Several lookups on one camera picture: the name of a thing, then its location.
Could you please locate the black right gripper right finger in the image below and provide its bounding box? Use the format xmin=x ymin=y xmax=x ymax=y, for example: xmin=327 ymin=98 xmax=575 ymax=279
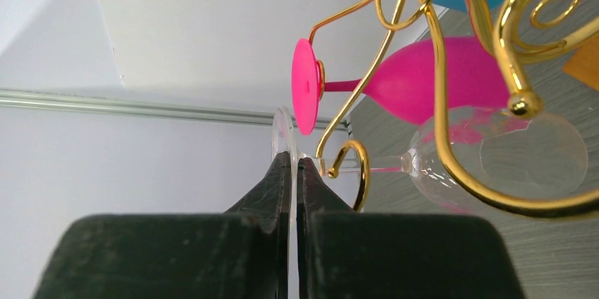
xmin=297 ymin=158 xmax=525 ymax=298

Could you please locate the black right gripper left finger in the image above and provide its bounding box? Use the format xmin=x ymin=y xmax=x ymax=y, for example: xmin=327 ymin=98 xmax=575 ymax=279
xmin=34 ymin=152 xmax=291 ymax=298

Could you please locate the pink wine glass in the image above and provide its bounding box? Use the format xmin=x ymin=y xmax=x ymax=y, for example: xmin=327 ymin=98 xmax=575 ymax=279
xmin=291 ymin=37 xmax=509 ymax=135

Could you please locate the gold wire glass rack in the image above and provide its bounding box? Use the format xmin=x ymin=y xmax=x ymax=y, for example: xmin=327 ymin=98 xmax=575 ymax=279
xmin=291 ymin=0 xmax=598 ymax=218

